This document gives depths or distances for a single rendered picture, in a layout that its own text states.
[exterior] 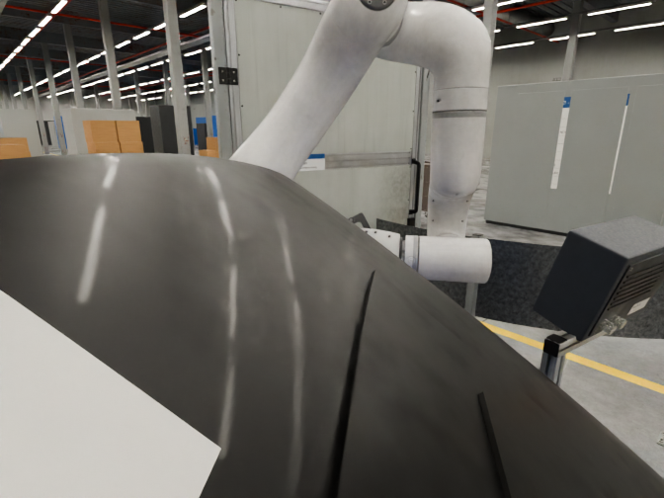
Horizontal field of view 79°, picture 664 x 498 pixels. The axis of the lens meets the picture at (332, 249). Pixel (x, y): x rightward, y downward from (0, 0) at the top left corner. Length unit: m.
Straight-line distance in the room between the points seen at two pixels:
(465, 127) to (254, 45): 1.37
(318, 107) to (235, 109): 1.21
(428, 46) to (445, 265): 0.37
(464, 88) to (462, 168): 0.13
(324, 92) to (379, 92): 1.59
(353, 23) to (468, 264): 0.44
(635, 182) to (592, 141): 0.72
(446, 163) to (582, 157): 5.65
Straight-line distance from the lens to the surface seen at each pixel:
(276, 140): 0.70
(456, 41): 0.73
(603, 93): 6.33
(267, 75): 1.96
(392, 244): 0.78
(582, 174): 6.36
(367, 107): 2.23
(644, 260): 0.91
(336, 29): 0.68
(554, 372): 0.90
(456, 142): 0.72
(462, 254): 0.76
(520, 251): 2.01
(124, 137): 8.24
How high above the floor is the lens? 1.43
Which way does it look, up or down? 16 degrees down
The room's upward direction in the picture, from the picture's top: straight up
